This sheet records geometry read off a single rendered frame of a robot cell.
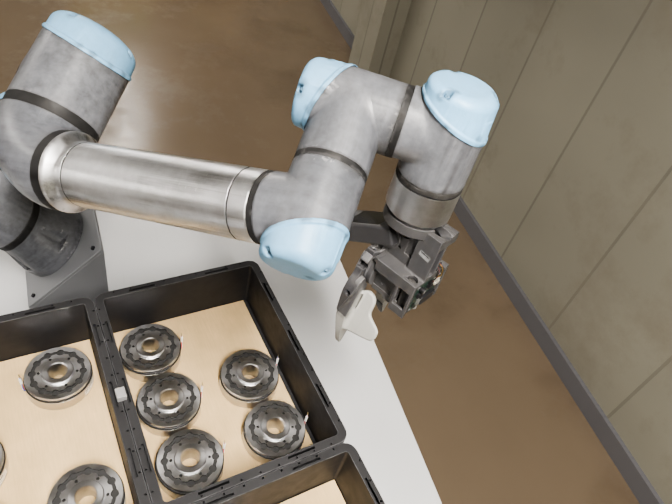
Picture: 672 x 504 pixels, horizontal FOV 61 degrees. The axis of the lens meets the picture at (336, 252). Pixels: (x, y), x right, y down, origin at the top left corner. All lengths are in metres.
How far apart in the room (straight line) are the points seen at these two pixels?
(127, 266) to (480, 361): 1.45
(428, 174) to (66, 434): 0.72
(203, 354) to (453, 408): 1.27
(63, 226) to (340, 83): 0.77
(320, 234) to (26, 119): 0.39
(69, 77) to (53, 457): 0.57
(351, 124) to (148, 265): 0.94
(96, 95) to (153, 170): 0.19
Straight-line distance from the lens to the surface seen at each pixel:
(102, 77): 0.79
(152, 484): 0.88
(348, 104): 0.56
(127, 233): 1.49
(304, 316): 1.34
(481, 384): 2.29
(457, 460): 2.09
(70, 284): 1.23
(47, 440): 1.05
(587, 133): 2.28
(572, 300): 2.38
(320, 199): 0.52
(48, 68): 0.79
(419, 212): 0.61
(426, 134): 0.57
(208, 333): 1.13
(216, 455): 0.98
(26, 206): 1.20
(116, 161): 0.65
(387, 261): 0.67
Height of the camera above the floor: 1.75
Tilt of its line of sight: 44 degrees down
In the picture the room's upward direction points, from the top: 16 degrees clockwise
